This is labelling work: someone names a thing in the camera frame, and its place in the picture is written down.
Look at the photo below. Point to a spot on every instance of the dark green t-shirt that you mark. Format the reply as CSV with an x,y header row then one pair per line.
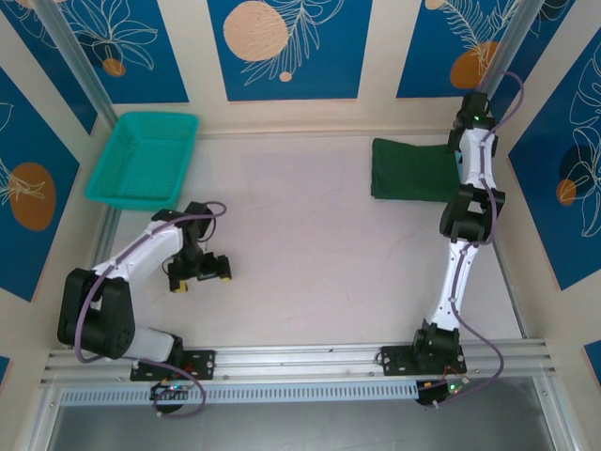
x,y
408,169

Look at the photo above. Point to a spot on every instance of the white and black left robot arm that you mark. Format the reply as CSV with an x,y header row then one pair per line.
x,y
136,253

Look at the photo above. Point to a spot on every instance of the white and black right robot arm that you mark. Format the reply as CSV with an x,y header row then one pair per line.
x,y
457,277

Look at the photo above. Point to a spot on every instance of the blue panel with fern outline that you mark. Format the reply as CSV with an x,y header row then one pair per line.
x,y
432,47

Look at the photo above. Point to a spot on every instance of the teal plastic basket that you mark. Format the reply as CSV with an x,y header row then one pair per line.
x,y
141,160

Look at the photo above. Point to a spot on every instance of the black controller board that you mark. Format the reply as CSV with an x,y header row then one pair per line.
x,y
434,394
174,391

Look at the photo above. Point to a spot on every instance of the blue panel with flower outline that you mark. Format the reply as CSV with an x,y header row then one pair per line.
x,y
141,70

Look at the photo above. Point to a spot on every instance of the blue panel with peach circle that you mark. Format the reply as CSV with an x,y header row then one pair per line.
x,y
291,70

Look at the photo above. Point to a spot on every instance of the aluminium frame post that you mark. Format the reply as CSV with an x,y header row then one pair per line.
x,y
80,61
493,56

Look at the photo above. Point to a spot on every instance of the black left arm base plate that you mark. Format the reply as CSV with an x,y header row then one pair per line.
x,y
204,364

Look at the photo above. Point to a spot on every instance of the aluminium side rail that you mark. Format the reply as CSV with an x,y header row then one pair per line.
x,y
105,235
514,303

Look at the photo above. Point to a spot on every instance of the aluminium frame rail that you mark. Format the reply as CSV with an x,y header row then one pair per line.
x,y
291,362

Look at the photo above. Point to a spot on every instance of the blue floral wall panel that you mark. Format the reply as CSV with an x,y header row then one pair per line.
x,y
28,141
554,225

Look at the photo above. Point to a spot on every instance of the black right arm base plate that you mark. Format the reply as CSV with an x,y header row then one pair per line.
x,y
394,359

